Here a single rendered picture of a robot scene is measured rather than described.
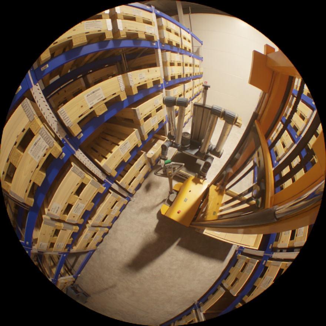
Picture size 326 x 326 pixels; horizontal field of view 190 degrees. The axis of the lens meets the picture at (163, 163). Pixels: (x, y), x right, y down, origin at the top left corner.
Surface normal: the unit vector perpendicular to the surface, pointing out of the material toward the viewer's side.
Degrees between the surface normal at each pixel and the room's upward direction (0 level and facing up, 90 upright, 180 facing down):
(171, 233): 0
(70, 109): 90
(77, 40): 90
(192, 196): 0
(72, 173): 90
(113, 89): 90
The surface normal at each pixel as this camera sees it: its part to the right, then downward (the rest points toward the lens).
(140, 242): -0.10, -0.56
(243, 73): -0.52, 0.74
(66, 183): 0.85, 0.38
